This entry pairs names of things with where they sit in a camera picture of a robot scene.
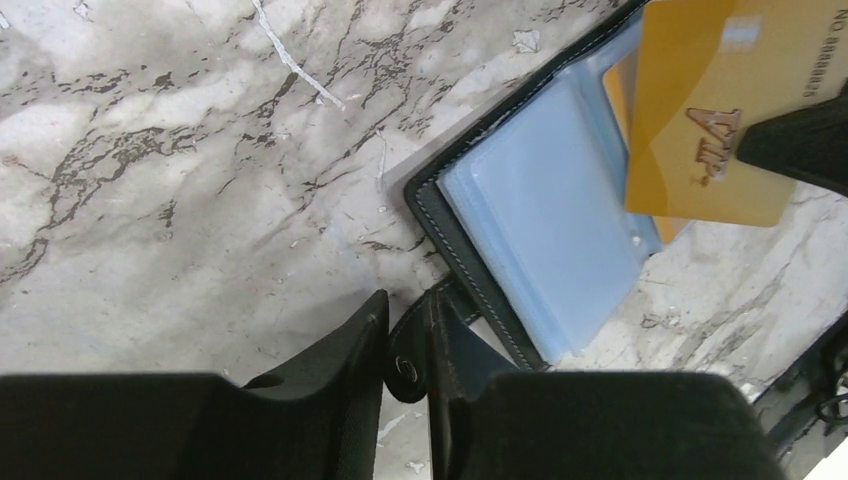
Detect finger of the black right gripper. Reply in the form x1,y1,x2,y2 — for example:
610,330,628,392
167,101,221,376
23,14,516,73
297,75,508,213
736,87,847,197

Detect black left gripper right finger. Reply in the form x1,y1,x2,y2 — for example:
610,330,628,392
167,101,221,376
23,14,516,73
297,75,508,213
427,293,784,479

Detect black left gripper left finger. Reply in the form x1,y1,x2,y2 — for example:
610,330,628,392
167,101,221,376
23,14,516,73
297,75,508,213
1,290,389,479

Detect gold VIP credit card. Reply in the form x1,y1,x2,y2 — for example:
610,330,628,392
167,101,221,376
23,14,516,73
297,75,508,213
625,0,847,227

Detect black card holder wallet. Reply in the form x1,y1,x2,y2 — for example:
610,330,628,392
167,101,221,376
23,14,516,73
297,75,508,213
384,1,675,403

